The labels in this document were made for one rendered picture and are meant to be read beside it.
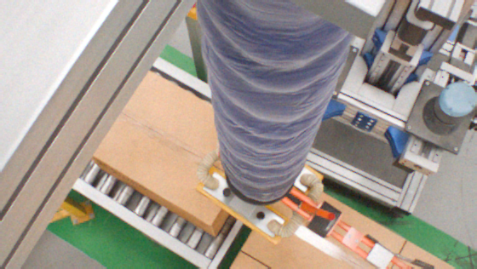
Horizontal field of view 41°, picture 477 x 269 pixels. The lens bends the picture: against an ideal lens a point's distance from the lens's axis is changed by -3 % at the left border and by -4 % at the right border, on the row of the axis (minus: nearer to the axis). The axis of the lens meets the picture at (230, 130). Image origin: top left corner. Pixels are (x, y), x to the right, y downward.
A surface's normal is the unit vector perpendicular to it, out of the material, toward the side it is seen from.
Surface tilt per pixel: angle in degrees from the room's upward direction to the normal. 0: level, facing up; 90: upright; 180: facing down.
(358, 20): 90
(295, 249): 0
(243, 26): 76
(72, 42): 0
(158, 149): 0
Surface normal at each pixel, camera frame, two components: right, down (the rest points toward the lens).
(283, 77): 0.01, 0.84
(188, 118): -0.02, -0.26
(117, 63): 0.86, 0.49
